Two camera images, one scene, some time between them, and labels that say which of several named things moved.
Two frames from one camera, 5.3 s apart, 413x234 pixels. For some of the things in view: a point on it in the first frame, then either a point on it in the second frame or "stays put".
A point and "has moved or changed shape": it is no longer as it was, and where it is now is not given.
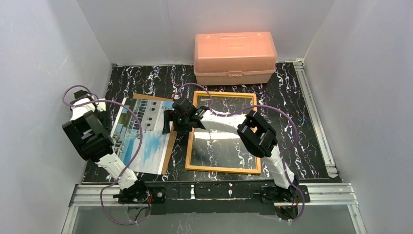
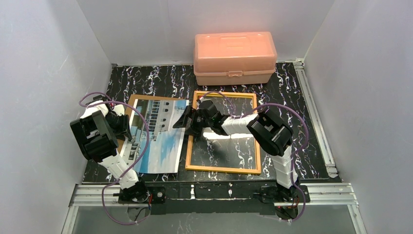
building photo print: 150,156 has moved or changed shape
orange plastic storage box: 234,58 stays put
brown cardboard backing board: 173,134 -> 132,102
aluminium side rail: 316,118 stays put
